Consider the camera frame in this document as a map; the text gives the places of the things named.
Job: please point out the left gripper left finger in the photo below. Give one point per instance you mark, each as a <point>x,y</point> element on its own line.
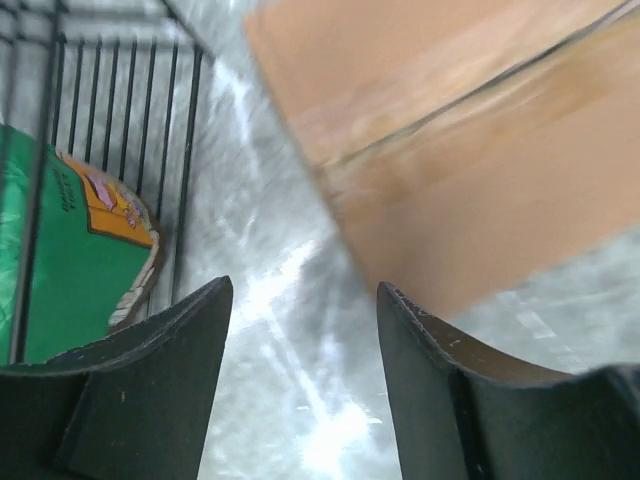
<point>133,405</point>

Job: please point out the green lidded jar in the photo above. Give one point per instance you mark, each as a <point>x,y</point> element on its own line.
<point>97,251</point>

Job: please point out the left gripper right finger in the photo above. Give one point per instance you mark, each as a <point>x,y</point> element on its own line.
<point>462,409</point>

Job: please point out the black wire rack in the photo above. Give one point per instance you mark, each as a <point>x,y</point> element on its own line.
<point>115,84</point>

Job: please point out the brown cardboard express box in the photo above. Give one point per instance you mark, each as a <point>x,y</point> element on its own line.
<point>460,145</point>

